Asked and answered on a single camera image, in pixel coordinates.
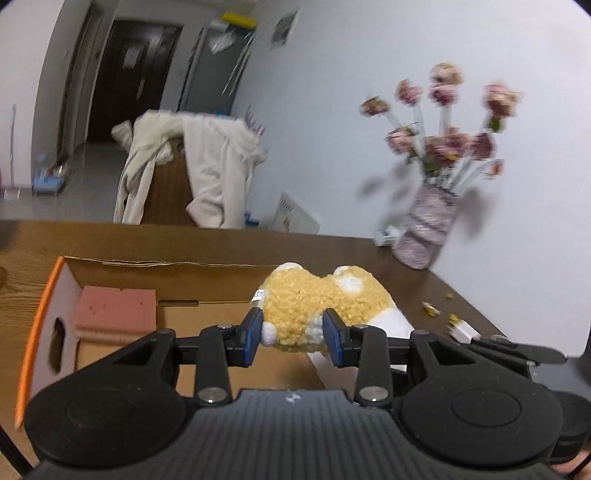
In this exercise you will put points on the wooden chair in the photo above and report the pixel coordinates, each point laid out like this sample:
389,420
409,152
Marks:
171,194

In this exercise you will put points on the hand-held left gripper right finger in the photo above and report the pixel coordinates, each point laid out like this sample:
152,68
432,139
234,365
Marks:
331,337

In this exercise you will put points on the small white bottle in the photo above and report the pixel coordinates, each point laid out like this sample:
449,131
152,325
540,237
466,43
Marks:
385,236

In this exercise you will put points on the mottled purple vase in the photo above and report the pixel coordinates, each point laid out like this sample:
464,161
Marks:
425,230

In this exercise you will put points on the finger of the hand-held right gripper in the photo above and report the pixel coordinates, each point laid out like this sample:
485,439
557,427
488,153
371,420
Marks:
521,350

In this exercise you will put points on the yellow and white plush toy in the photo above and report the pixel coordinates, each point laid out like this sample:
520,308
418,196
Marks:
300,300

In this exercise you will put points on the white board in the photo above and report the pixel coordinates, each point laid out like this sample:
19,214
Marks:
295,214

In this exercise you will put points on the yellow box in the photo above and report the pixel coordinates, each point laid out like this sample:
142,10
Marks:
239,20

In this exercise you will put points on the dark door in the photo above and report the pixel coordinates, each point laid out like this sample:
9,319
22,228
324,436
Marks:
134,78

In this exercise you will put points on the white charger plug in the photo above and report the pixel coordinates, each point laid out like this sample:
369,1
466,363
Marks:
461,332

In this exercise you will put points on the dried pink flower bouquet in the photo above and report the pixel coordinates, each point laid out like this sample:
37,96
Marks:
443,152

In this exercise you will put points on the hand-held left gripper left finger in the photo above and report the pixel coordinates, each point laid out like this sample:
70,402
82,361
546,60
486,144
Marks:
253,337

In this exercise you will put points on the white hooded garment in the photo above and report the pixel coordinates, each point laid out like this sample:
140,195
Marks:
221,175

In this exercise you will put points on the orange cardboard box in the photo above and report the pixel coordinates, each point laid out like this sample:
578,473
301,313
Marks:
194,281

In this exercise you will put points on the pink sponge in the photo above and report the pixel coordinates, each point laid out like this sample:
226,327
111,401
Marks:
115,309

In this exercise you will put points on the blue low stool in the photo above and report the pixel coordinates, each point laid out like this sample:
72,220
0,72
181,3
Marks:
48,182

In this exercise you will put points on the clear plastic bag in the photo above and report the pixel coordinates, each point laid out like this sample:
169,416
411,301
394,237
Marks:
222,42

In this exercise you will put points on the grey refrigerator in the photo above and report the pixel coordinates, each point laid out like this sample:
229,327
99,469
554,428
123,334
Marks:
217,74

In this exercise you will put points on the candy wrapper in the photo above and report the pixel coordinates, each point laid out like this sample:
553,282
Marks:
431,308

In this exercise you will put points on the cream garment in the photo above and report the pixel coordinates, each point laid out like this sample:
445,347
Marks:
138,170

